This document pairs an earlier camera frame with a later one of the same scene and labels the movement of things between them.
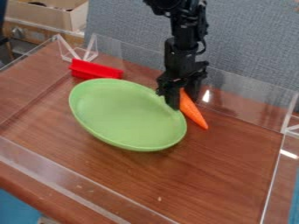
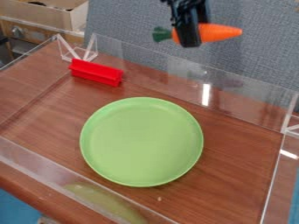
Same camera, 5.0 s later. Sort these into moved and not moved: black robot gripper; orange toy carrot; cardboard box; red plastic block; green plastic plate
Moved: black robot gripper; green plastic plate; orange toy carrot
Not moved: red plastic block; cardboard box
